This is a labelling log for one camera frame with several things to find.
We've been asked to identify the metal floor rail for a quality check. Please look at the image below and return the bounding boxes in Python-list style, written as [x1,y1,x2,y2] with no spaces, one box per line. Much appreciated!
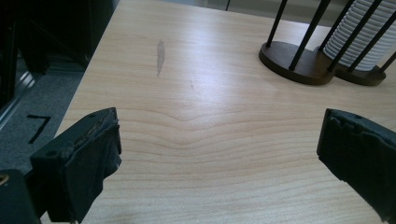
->
[0,71,35,129]

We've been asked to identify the dark cabinet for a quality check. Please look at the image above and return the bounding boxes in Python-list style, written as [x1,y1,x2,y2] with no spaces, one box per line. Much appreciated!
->
[0,0,120,110]

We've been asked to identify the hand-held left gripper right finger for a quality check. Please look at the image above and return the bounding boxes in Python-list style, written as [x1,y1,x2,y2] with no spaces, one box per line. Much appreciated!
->
[316,107,396,224]

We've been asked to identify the stack of white paper cups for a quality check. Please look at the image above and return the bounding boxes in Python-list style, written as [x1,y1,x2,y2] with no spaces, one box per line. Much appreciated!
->
[322,0,396,72]

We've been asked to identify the dark wooden cup holder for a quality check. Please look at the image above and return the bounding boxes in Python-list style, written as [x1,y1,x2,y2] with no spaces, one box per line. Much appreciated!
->
[258,0,396,87]

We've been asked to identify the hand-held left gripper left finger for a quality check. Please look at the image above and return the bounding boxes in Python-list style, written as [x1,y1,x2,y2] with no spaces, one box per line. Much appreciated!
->
[29,106,122,224]

